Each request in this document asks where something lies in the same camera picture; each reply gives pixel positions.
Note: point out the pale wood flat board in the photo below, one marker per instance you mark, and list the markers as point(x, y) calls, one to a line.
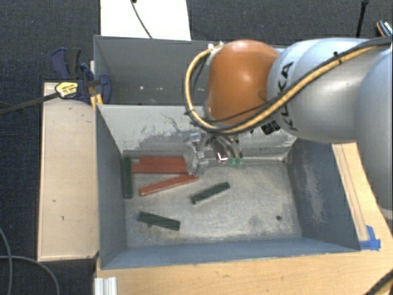
point(69, 180)

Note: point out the grey metal bin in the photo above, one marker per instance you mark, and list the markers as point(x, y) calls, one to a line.
point(221, 214)

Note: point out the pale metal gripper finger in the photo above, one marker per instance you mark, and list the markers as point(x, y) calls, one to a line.
point(191, 155)
point(202, 166)

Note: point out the black cylinder on white bracket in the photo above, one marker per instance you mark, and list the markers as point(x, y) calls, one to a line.
point(270, 128)

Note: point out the dark green flat block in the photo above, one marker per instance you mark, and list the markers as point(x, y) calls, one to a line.
point(127, 178)
point(210, 193)
point(158, 221)

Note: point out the red-brown flat block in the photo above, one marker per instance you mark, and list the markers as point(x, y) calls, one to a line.
point(167, 185)
point(159, 169)
point(162, 160)

